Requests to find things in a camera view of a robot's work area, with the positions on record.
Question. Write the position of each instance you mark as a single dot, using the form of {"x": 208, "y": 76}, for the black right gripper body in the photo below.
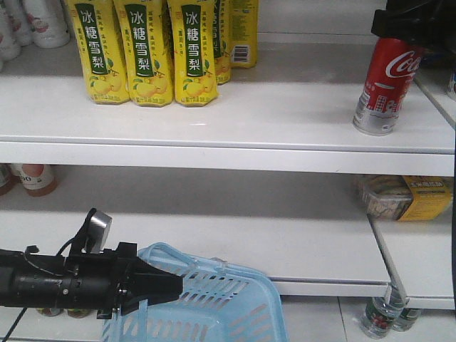
{"x": 429, "y": 24}

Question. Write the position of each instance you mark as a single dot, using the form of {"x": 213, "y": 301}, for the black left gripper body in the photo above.
{"x": 102, "y": 282}

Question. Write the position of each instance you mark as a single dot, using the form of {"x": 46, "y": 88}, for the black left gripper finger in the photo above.
{"x": 144, "y": 282}

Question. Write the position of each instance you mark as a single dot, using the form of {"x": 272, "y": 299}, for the red coca cola can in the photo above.
{"x": 391, "y": 71}

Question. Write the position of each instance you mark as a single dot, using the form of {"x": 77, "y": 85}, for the light blue plastic basket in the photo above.
{"x": 219, "y": 302}

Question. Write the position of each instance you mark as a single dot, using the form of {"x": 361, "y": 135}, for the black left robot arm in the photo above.
{"x": 32, "y": 280}

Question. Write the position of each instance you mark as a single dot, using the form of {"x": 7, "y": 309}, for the orange juice bottle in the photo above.
{"x": 37, "y": 179}

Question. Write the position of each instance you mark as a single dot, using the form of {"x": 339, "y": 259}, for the white metal shelf unit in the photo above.
{"x": 262, "y": 176}

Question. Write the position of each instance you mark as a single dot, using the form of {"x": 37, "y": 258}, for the cookie box yellow label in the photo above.
{"x": 404, "y": 198}

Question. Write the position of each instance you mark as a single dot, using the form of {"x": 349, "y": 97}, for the water bottle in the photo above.
{"x": 380, "y": 314}

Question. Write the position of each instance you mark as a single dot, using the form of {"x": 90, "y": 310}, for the yellow pear tea bottle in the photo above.
{"x": 145, "y": 29}
{"x": 100, "y": 47}
{"x": 195, "y": 77}

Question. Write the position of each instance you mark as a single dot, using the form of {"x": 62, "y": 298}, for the white peach drink bottle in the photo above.
{"x": 48, "y": 25}

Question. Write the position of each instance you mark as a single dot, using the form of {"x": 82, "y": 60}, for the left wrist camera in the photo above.
{"x": 92, "y": 235}

